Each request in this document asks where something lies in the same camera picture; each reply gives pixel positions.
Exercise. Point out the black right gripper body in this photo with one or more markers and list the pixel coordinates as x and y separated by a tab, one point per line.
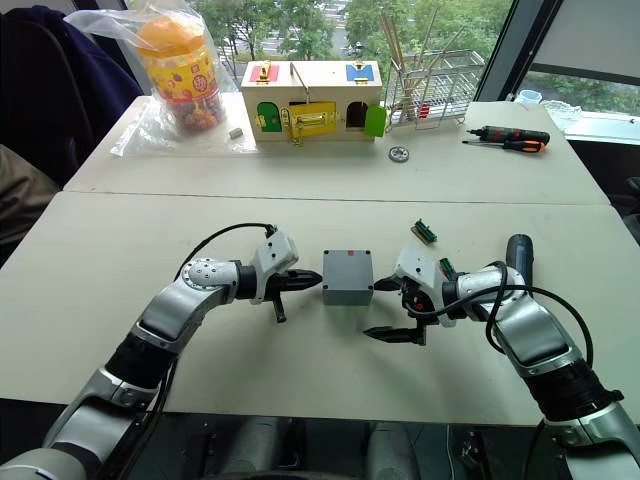
419	300

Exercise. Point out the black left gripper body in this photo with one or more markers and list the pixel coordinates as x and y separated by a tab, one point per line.
280	286

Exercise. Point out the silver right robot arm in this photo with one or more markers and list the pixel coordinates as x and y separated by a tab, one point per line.
535	325

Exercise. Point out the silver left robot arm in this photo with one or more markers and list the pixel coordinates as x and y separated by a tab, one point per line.
165	320

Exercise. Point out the grey plastic junction box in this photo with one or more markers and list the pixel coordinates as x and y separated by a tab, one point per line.
347	275

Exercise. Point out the dark grey electric screwdriver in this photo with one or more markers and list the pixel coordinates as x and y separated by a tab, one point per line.
521	252

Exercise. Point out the orange and black screwdriver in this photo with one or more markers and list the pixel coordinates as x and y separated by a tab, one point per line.
520	146

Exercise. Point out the wooden latch box toy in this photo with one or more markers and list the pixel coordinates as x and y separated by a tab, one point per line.
310	87

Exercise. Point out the black and red screwdriver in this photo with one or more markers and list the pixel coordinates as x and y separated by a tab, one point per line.
510	133

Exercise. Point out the candy jar with orange lid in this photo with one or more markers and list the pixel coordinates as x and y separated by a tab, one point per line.
182	75

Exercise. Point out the green terminal block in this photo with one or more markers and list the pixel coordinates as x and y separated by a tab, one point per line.
446	268
424	231

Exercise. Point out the grey rounded shape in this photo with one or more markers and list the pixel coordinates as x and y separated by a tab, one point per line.
260	447
392	450

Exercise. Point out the round metal gear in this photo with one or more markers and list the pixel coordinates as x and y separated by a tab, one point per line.
398	153

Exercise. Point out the small grey metal piece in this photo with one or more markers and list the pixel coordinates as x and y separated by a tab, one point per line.
235	133

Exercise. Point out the clear plastic bag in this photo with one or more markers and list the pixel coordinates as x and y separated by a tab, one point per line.
135	135

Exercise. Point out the clear plastic cup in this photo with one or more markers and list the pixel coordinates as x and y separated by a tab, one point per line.
528	97

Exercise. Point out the black chair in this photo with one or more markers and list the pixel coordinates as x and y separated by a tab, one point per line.
627	197

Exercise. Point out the wooden chopstick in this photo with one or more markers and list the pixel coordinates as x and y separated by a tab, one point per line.
391	42

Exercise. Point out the brown cloth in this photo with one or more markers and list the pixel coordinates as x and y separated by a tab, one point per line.
22	195

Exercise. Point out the dark navy jacket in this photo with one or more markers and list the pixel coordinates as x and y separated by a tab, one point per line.
45	90

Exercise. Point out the white roller blind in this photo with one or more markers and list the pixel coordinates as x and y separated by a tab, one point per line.
590	35

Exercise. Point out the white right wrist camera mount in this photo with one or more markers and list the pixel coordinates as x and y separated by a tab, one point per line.
417	265

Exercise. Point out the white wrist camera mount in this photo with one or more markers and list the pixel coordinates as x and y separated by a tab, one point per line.
274	252
417	265

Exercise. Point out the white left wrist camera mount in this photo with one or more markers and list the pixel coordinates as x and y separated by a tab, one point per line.
274	252

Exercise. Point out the dark window frame post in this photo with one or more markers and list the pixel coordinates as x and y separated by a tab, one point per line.
505	47

